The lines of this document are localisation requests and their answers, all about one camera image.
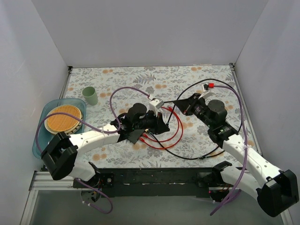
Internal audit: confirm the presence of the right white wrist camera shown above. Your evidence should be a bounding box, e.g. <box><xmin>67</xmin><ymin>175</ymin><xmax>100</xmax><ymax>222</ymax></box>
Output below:
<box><xmin>200</xmin><ymin>82</ymin><xmax>214</xmax><ymax>99</ymax></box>

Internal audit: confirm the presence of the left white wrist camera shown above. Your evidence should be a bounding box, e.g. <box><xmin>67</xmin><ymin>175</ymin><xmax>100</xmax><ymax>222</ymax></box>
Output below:
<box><xmin>148</xmin><ymin>95</ymin><xmax>164</xmax><ymax>117</ymax></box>

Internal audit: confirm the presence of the teal plastic tray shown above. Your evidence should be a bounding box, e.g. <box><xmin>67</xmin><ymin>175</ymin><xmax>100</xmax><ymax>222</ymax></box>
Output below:
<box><xmin>37</xmin><ymin>98</ymin><xmax>86</xmax><ymax>150</ymax></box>

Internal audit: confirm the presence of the red ethernet cable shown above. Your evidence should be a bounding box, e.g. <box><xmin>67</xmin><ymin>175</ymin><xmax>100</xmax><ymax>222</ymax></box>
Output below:
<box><xmin>139</xmin><ymin>106</ymin><xmax>185</xmax><ymax>150</ymax></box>
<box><xmin>142</xmin><ymin>105</ymin><xmax>181</xmax><ymax>143</ymax></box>

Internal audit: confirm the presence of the floral tablecloth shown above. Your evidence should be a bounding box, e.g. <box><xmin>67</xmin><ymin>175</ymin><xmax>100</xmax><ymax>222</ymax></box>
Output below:
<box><xmin>65</xmin><ymin>65</ymin><xmax>247</xmax><ymax>168</ymax></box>

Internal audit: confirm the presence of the orange woven plate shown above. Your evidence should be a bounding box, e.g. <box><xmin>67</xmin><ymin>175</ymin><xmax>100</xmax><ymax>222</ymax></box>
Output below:
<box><xmin>44</xmin><ymin>105</ymin><xmax>83</xmax><ymax>135</ymax></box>

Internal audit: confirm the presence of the green plastic cup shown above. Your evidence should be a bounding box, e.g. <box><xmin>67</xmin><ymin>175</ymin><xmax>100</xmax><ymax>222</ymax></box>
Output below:
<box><xmin>82</xmin><ymin>86</ymin><xmax>98</xmax><ymax>105</ymax></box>

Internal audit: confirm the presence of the black network switch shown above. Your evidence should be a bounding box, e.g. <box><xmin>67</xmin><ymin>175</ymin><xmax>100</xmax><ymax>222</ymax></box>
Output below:
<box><xmin>127</xmin><ymin>129</ymin><xmax>144</xmax><ymax>144</ymax></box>

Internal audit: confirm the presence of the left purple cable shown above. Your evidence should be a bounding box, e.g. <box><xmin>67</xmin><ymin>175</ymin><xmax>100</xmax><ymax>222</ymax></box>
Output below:
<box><xmin>35</xmin><ymin>86</ymin><xmax>155</xmax><ymax>214</ymax></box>

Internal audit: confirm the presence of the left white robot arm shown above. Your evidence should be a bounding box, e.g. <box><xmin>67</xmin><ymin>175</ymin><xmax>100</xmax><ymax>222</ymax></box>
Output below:
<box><xmin>41</xmin><ymin>103</ymin><xmax>170</xmax><ymax>188</ymax></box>

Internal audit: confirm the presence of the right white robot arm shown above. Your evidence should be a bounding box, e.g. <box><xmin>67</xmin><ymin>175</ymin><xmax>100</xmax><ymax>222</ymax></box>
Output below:
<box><xmin>174</xmin><ymin>93</ymin><xmax>299</xmax><ymax>217</ymax></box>

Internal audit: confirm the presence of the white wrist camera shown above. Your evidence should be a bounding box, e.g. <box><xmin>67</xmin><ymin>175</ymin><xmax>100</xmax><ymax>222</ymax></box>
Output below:
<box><xmin>200</xmin><ymin>82</ymin><xmax>214</xmax><ymax>99</ymax></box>
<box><xmin>148</xmin><ymin>95</ymin><xmax>164</xmax><ymax>117</ymax></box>

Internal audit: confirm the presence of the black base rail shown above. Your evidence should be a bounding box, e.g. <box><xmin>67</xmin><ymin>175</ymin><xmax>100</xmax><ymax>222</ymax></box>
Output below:
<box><xmin>86</xmin><ymin>167</ymin><xmax>227</xmax><ymax>198</ymax></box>

